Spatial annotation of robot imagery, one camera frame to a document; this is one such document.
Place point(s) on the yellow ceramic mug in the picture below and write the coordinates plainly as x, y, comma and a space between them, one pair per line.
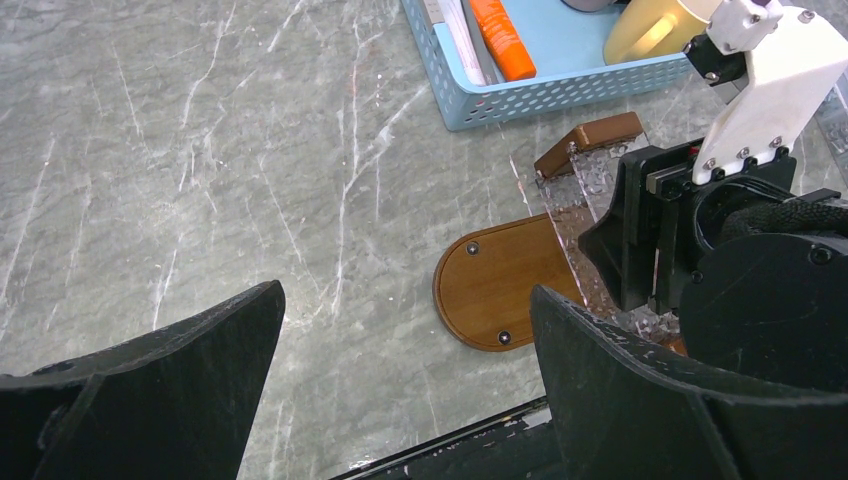
651, 28

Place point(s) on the mauve ceramic cup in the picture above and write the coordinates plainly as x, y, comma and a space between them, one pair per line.
589, 6

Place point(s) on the brown oval wooden tray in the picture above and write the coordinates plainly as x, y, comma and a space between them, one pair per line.
482, 284

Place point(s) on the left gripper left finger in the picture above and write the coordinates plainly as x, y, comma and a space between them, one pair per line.
175, 403

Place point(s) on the clear plastic container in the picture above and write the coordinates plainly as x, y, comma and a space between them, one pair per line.
831, 118

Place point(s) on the orange toothpaste tube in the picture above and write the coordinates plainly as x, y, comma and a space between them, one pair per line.
503, 41

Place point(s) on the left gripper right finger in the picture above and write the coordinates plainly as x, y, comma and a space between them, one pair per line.
626, 408

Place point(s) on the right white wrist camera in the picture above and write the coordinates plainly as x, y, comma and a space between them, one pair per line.
793, 58

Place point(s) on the clear holder with brown ends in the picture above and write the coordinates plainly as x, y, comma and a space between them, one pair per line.
576, 178

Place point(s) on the light blue plastic basket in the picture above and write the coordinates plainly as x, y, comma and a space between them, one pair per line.
566, 47

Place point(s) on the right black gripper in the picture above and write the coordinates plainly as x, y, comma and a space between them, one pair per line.
652, 222

